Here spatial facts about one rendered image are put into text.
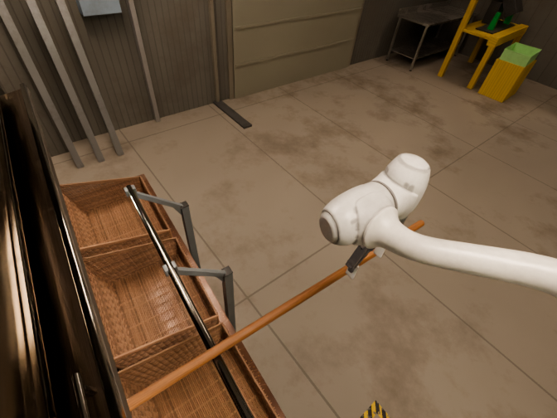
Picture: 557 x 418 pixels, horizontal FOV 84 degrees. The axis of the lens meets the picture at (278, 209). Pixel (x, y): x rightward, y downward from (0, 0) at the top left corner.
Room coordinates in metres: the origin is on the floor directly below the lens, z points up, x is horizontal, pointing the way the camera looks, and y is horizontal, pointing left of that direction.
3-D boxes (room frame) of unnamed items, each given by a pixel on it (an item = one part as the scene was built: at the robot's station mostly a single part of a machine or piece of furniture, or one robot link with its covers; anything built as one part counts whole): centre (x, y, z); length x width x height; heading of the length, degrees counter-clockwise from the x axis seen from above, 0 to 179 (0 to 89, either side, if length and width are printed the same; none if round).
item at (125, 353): (0.70, 0.58, 0.72); 0.56 x 0.49 x 0.28; 38
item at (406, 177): (0.57, -0.28, 1.67); 0.13 x 0.11 x 0.16; 129
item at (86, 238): (1.17, 0.97, 0.72); 0.56 x 0.49 x 0.28; 39
